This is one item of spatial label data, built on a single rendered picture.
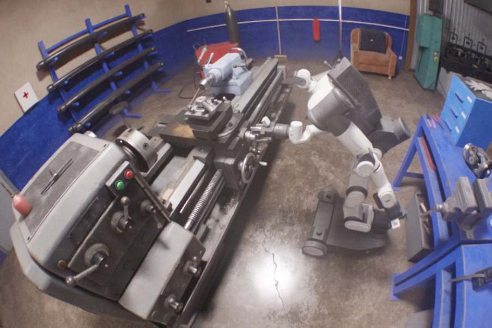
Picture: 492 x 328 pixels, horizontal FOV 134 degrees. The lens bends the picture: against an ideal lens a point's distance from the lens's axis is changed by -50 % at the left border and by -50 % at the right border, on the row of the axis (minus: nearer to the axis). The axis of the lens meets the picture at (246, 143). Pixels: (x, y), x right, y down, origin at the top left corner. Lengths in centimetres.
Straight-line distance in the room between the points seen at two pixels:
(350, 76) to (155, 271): 121
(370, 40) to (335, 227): 385
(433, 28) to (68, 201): 492
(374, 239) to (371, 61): 354
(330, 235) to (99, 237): 149
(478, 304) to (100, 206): 161
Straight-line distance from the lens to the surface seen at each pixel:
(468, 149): 161
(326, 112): 76
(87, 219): 82
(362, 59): 451
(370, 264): 189
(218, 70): 177
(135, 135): 112
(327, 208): 179
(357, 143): 82
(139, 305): 109
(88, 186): 81
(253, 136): 133
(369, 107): 95
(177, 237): 109
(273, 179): 220
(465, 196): 105
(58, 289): 91
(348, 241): 171
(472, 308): 120
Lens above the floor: 170
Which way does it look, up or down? 40 degrees down
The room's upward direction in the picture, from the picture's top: 12 degrees counter-clockwise
